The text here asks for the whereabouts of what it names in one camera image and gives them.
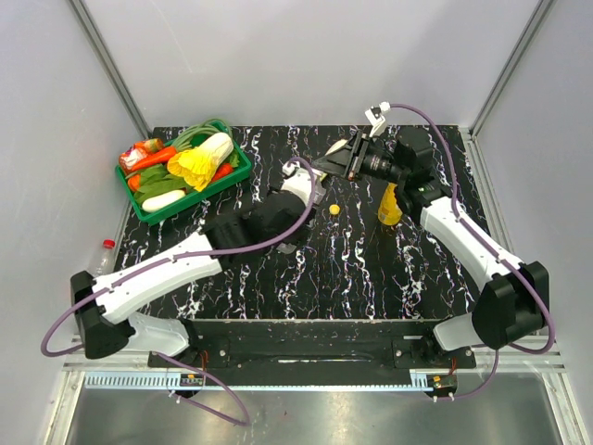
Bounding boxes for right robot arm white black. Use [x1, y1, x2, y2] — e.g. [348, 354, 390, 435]
[313, 127, 549, 367]

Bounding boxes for orange tomato piece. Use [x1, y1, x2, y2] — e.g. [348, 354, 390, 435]
[127, 174, 141, 193]

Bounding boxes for toy napa cabbage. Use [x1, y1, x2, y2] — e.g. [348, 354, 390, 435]
[167, 133, 233, 192]

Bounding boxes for black marble mat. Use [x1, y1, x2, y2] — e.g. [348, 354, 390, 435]
[115, 126, 479, 320]

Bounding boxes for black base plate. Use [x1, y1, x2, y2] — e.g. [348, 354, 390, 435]
[172, 319, 476, 370]

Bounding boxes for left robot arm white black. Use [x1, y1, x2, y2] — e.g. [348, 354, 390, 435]
[69, 187, 315, 366]

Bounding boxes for green beans bundle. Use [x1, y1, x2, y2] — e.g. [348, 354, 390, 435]
[166, 119, 233, 152]

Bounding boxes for small orange carrot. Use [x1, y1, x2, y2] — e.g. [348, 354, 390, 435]
[211, 162, 234, 183]

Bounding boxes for water bottle red cap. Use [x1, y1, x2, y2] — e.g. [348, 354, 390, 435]
[93, 239, 116, 276]

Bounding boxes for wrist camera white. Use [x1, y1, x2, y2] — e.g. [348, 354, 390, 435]
[280, 162, 316, 205]
[364, 102, 391, 138]

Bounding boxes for orange juice bottle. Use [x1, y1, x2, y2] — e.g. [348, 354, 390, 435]
[377, 183, 402, 226]

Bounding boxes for clear bottle blue cap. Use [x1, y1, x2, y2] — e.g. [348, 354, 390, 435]
[276, 169, 327, 254]

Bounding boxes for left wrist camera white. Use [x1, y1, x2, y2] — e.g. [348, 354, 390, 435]
[280, 162, 316, 205]

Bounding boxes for green leafy vegetable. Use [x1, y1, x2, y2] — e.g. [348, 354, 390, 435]
[133, 164, 191, 205]

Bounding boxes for white toy radish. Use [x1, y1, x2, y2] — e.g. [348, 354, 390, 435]
[142, 189, 185, 213]

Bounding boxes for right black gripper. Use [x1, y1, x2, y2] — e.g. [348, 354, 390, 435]
[311, 130, 407, 185]

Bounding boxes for red snack packet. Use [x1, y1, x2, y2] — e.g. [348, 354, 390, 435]
[119, 138, 164, 174]

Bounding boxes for green plastic basket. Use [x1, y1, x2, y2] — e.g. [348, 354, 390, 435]
[115, 142, 252, 225]

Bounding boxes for long orange carrot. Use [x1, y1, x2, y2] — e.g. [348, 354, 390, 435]
[131, 146, 177, 172]

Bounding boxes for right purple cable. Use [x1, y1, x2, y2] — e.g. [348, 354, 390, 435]
[389, 103, 556, 402]

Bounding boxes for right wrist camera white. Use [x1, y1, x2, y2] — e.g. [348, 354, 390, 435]
[364, 102, 391, 138]

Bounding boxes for toy green onion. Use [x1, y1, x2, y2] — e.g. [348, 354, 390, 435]
[325, 139, 348, 156]

